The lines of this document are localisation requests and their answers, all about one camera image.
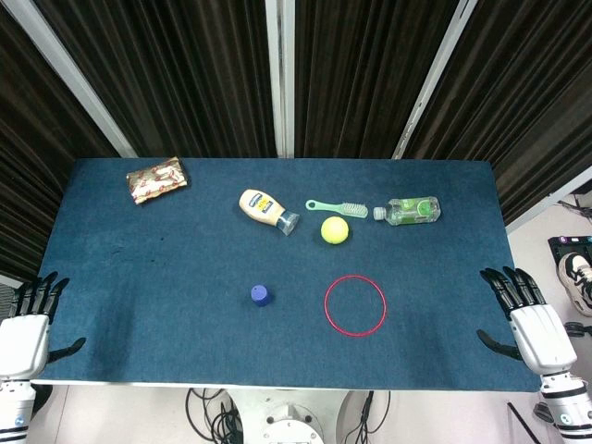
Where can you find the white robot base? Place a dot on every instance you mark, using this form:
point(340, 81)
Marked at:
point(291, 423)

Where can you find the gold red snack packet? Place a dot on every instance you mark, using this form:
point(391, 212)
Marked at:
point(157, 180)

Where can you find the clear green-label bottle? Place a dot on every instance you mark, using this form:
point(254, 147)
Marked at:
point(409, 211)

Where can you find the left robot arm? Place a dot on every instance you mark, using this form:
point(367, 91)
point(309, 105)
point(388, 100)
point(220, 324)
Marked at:
point(14, 407)

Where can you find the green hairbrush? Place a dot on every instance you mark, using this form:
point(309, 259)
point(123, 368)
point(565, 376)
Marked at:
point(342, 207)

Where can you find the yellow tennis ball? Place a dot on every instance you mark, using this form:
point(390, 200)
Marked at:
point(335, 229)

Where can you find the white frame post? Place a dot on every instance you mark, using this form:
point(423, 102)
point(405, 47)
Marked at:
point(427, 78)
point(548, 203)
point(280, 78)
point(69, 74)

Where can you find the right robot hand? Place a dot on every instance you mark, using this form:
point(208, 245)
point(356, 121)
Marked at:
point(541, 337)

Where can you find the white sneaker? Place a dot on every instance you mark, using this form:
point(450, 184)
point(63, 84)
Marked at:
point(578, 282)

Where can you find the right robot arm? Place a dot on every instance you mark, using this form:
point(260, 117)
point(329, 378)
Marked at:
point(566, 402)

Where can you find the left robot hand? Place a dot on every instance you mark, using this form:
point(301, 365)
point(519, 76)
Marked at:
point(23, 333)

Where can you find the mayonnaise squeeze bottle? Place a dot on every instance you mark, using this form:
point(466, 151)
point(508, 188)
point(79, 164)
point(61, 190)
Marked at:
point(263, 209)

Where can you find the blue table cloth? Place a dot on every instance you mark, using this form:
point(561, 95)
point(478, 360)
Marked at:
point(185, 277)

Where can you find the dark pleated curtain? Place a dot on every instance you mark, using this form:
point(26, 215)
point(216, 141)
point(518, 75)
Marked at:
point(194, 69)

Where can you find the black pedal device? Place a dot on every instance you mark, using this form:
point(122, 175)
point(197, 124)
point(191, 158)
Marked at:
point(566, 247)

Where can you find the blue bottle cap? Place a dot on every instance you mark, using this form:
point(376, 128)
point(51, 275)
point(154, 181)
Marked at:
point(260, 295)

